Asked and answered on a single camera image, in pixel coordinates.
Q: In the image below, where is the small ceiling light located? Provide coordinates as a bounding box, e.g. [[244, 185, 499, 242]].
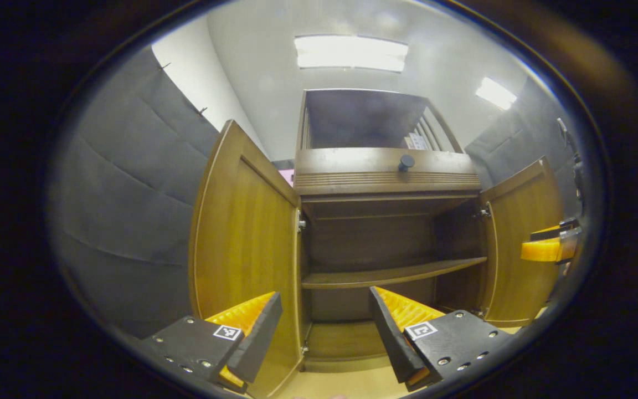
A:
[[475, 76, 518, 110]]

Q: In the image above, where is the large rectangular ceiling light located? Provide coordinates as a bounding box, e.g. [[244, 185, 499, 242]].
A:
[[294, 35, 409, 73]]

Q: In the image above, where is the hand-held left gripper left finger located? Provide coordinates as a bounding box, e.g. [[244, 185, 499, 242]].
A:
[[141, 291, 284, 395]]

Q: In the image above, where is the wooden shoe cabinet door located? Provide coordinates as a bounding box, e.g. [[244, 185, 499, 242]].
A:
[[477, 156, 566, 328], [188, 119, 304, 398]]

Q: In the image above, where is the wooden inner shelf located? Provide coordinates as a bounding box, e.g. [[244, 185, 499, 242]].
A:
[[301, 257, 487, 290]]

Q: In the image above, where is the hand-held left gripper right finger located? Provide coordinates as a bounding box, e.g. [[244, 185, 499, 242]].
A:
[[368, 286, 519, 392]]

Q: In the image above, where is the wooden double-door shoe cabinet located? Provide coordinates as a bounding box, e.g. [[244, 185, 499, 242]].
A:
[[293, 88, 491, 373]]

